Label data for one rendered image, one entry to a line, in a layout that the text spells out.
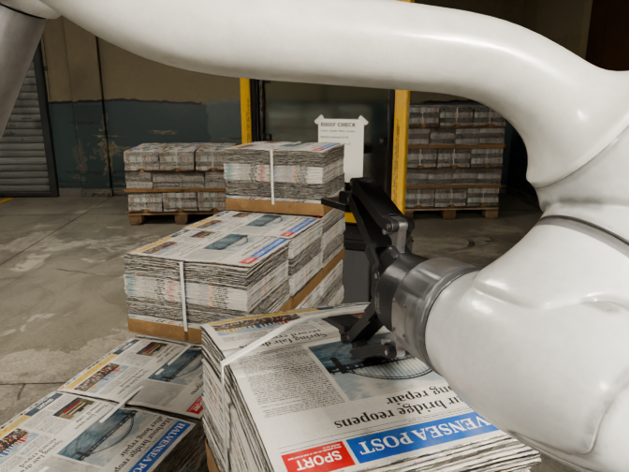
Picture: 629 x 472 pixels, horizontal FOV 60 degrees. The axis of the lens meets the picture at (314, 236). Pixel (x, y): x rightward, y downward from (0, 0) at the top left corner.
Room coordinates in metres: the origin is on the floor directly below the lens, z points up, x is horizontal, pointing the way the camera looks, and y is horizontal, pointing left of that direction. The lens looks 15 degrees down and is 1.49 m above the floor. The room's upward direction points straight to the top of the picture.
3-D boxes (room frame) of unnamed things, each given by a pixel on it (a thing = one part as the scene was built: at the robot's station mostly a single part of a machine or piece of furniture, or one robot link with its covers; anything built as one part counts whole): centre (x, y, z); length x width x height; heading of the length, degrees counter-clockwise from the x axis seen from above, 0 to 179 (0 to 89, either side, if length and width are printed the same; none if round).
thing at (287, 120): (2.44, -0.04, 1.27); 0.57 x 0.01 x 0.65; 72
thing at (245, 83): (2.53, 0.28, 0.97); 0.09 x 0.09 x 1.75; 72
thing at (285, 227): (1.73, 0.20, 1.06); 0.37 x 0.28 x 0.01; 71
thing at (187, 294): (1.46, 0.30, 0.95); 0.38 x 0.29 x 0.23; 71
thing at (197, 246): (1.46, 0.29, 1.06); 0.37 x 0.29 x 0.01; 71
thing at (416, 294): (0.41, -0.11, 1.31); 0.09 x 0.06 x 0.09; 112
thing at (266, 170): (2.01, 0.10, 0.65); 0.39 x 0.30 x 1.29; 72
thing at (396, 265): (0.48, -0.08, 1.31); 0.09 x 0.07 x 0.08; 22
